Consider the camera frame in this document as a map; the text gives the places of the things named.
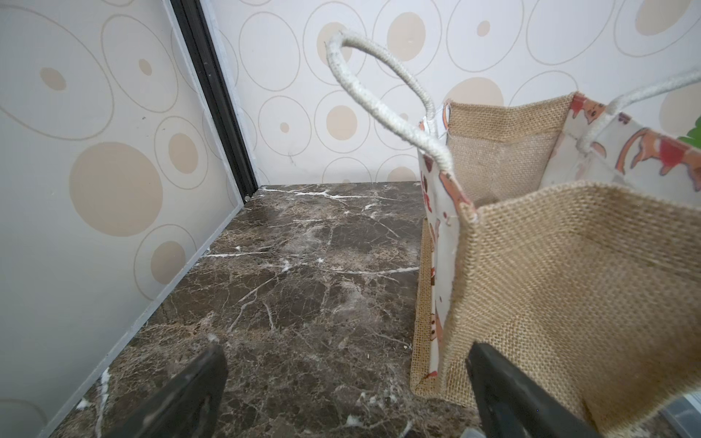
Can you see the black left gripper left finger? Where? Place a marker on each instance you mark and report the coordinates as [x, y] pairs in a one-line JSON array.
[[187, 406]]

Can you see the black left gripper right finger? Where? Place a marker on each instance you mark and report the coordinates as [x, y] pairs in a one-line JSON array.
[[511, 404]]

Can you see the black corner frame post left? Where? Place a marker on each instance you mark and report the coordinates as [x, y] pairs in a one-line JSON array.
[[201, 49]]

